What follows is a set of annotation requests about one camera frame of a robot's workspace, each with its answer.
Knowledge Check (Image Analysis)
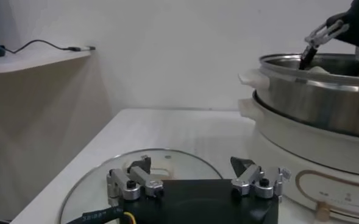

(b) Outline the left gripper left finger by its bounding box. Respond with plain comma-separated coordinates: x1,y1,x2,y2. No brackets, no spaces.
105,155,165,208

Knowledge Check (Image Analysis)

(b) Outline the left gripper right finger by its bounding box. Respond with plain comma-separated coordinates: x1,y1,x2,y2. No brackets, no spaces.
230,156,291,203

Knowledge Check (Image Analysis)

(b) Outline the glass pot lid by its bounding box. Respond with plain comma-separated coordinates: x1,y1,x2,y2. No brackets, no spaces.
59,148,224,224

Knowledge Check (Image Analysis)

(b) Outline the stainless steel steamer basket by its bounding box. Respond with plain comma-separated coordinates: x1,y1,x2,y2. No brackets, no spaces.
238,53,359,139

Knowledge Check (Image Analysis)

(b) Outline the white electric cooking pot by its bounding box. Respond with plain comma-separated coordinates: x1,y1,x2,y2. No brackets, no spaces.
238,97,359,224

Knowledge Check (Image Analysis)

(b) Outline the white side desk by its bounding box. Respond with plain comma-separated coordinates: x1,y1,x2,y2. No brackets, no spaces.
0,45,113,224

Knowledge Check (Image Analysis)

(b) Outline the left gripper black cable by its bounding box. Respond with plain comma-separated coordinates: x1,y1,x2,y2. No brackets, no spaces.
66,206,137,224

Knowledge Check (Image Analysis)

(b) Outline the black cable with plug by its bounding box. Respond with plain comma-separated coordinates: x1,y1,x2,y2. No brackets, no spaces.
0,39,96,55

